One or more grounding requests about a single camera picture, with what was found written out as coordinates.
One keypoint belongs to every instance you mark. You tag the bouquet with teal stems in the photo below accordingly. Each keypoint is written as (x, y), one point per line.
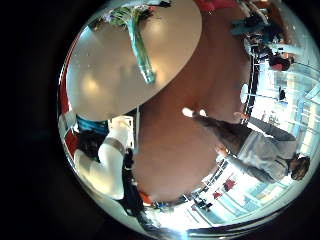
(140, 50)

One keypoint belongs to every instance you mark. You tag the seated person in red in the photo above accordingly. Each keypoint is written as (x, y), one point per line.
(280, 62)

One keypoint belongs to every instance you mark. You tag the red chair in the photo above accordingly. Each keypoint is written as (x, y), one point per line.
(213, 4)

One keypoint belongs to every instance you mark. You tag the black metal stand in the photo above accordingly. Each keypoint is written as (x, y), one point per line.
(253, 83)

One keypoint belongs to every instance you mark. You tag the orange red furniture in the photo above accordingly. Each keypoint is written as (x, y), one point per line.
(63, 100)

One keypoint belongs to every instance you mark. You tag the person in grey hoodie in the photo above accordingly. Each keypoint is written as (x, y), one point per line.
(260, 150)

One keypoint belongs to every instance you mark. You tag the teal box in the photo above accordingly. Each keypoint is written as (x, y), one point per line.
(91, 125)

